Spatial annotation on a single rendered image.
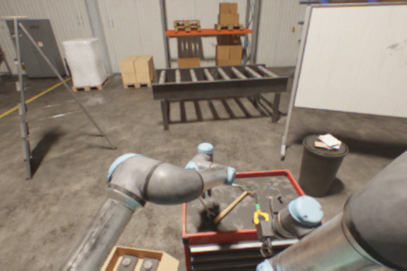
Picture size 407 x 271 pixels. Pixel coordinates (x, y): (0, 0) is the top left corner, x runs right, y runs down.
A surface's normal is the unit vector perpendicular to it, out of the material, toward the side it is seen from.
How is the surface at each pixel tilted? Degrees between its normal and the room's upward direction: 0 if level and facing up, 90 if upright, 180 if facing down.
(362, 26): 90
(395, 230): 79
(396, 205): 66
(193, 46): 90
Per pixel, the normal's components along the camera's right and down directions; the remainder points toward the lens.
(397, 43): -0.35, 0.46
